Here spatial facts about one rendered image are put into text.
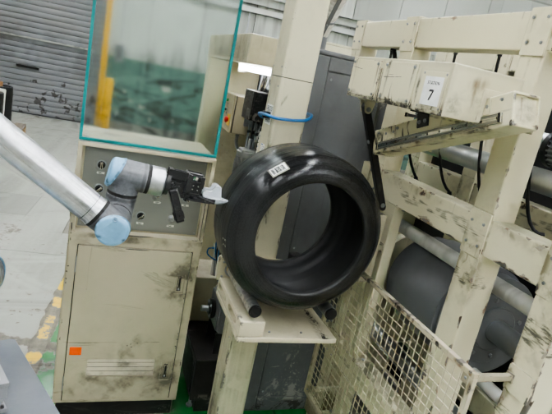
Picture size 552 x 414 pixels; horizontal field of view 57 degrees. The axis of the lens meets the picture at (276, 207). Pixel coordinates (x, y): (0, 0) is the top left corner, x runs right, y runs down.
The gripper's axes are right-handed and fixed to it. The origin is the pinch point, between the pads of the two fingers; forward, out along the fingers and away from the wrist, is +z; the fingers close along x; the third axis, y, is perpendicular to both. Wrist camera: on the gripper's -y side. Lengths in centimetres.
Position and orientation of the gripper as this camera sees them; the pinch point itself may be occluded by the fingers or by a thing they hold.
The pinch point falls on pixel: (223, 202)
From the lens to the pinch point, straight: 167.0
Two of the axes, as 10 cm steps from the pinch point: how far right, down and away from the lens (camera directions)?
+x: -3.0, -2.9, 9.1
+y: 3.0, -9.3, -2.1
